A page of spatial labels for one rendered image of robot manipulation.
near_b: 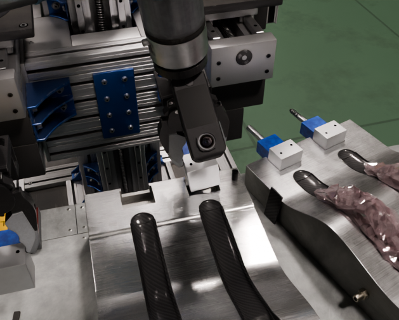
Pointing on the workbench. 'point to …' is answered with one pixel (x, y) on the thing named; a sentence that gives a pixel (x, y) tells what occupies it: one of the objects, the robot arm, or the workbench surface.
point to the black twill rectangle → (273, 205)
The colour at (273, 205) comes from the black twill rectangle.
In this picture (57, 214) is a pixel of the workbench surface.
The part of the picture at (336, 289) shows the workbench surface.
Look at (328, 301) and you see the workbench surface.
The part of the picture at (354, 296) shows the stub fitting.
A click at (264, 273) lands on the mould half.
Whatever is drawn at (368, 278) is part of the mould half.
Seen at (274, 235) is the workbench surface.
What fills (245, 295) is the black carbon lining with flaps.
